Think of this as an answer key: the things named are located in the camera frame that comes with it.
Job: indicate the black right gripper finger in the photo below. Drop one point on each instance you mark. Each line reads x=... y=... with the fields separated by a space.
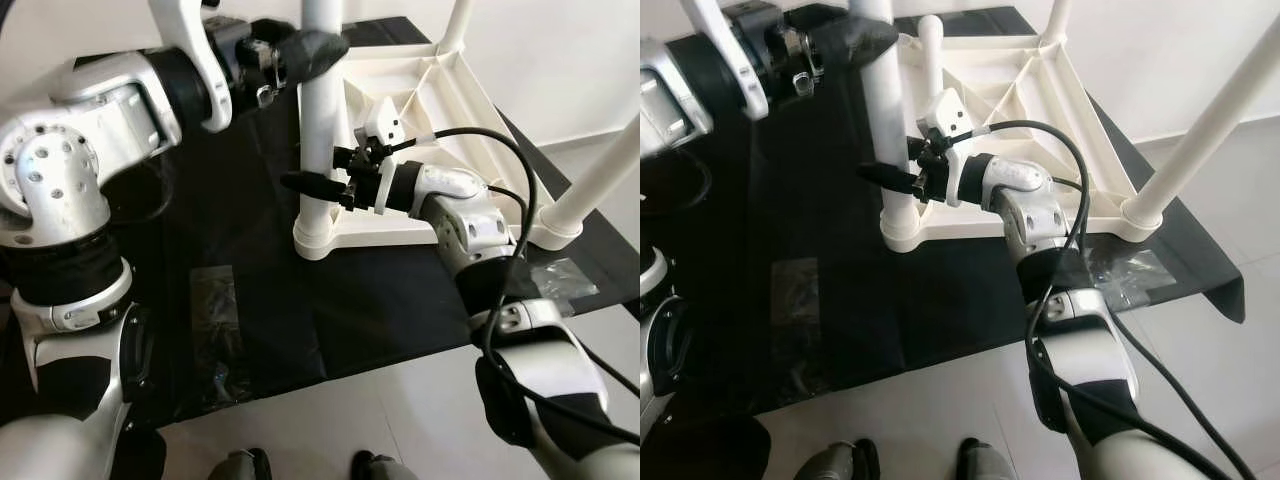
x=310 y=185
x=890 y=180

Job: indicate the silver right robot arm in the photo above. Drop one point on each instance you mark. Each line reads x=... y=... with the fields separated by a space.
x=1030 y=200
x=460 y=215

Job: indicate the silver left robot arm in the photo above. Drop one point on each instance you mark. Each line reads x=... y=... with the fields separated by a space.
x=60 y=170
x=665 y=110

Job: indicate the white plastic children table top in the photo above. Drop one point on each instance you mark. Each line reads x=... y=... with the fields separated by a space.
x=1000 y=225
x=400 y=235

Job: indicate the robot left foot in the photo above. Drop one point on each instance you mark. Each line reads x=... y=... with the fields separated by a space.
x=240 y=465
x=840 y=462

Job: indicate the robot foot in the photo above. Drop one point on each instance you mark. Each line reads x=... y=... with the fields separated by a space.
x=380 y=467
x=240 y=465
x=988 y=460
x=840 y=462

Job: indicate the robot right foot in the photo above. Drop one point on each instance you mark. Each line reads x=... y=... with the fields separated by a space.
x=988 y=460
x=380 y=467

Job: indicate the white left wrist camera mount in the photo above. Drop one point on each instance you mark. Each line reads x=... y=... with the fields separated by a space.
x=725 y=50
x=195 y=60

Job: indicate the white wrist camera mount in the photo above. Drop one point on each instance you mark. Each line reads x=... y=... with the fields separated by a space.
x=195 y=60
x=945 y=110
x=383 y=120
x=725 y=50

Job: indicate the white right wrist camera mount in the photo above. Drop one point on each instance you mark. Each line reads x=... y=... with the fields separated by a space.
x=383 y=120
x=945 y=110

